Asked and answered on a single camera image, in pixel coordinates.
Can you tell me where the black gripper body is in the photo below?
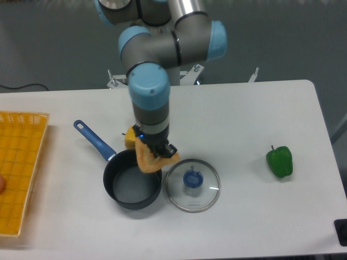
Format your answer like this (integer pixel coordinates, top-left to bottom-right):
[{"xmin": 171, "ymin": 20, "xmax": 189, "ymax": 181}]
[{"xmin": 133, "ymin": 124, "xmax": 169, "ymax": 157}]

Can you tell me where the black table corner device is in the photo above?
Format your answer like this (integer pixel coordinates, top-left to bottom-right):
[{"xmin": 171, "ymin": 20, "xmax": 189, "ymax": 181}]
[{"xmin": 334, "ymin": 219, "xmax": 347, "ymax": 246}]

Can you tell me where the dark pan blue handle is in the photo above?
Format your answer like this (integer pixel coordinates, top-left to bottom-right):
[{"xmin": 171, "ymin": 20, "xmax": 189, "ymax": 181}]
[{"xmin": 74, "ymin": 120, "xmax": 162, "ymax": 210}]

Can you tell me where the black cable on floor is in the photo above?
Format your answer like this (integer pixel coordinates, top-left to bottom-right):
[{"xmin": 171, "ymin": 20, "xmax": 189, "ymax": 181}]
[{"xmin": 0, "ymin": 83, "xmax": 50, "ymax": 91}]

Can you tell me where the green bell pepper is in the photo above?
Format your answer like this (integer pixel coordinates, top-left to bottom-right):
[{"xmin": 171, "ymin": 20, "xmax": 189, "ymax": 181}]
[{"xmin": 266, "ymin": 145, "xmax": 293, "ymax": 178}]

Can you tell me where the yellow woven basket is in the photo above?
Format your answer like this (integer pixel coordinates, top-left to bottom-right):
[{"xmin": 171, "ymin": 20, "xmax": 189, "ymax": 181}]
[{"xmin": 1, "ymin": 111, "xmax": 50, "ymax": 237}]

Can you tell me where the glass lid blue knob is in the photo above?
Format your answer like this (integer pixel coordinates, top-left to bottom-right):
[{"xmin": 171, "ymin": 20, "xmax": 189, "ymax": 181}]
[{"xmin": 165, "ymin": 158, "xmax": 221, "ymax": 213}]

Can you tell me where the yellow bell pepper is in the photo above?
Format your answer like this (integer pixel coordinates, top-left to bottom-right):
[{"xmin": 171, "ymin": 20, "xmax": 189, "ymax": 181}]
[{"xmin": 122, "ymin": 126, "xmax": 137, "ymax": 150}]

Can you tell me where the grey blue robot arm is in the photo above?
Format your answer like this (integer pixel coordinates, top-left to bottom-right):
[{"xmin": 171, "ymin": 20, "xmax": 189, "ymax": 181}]
[{"xmin": 94, "ymin": 1, "xmax": 228, "ymax": 158}]

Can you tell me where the triangle bread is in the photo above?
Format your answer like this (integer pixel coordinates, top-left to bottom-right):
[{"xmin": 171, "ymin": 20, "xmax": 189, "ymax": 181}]
[{"xmin": 135, "ymin": 138, "xmax": 181, "ymax": 173}]

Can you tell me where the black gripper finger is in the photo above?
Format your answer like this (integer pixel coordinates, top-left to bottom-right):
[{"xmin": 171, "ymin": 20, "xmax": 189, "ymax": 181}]
[{"xmin": 161, "ymin": 144, "xmax": 177, "ymax": 158}]

